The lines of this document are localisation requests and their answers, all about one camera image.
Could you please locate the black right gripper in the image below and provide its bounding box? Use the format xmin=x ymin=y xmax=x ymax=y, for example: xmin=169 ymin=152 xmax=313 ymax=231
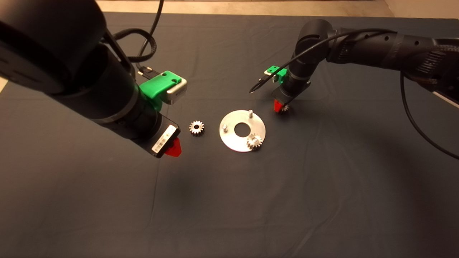
xmin=271 ymin=80 xmax=312 ymax=113

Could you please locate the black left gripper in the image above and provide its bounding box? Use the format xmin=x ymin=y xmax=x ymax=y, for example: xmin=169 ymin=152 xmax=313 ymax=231
xmin=131 ymin=113 xmax=182 ymax=158

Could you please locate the round metal carrier plate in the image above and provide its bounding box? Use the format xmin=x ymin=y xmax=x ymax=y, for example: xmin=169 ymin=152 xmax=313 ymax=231
xmin=219 ymin=110 xmax=266 ymax=153

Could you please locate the dark grey table cloth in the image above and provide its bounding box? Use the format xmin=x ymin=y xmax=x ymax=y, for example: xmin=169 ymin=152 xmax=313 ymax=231
xmin=0 ymin=13 xmax=459 ymax=258

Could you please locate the green right camera mount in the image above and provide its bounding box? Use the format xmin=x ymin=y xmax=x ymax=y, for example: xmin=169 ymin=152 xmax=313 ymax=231
xmin=267 ymin=66 xmax=288 ymax=83

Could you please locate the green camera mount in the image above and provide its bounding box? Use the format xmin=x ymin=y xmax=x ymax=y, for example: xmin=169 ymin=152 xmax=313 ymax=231
xmin=267 ymin=66 xmax=288 ymax=83
xmin=139 ymin=71 xmax=181 ymax=108

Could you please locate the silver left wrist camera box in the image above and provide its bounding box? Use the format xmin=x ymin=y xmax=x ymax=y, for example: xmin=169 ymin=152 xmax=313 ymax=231
xmin=162 ymin=78 xmax=188 ymax=105

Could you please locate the green left camera mount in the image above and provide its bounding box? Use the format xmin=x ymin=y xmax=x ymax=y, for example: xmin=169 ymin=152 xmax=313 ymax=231
xmin=139 ymin=71 xmax=181 ymax=108

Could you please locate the black ribbed cable loop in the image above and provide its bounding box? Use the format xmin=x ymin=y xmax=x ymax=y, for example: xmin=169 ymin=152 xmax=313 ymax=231
xmin=112 ymin=29 xmax=158 ymax=78

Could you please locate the thin black cable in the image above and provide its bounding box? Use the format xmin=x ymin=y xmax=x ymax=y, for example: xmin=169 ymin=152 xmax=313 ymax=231
xmin=136 ymin=0 xmax=165 ymax=58

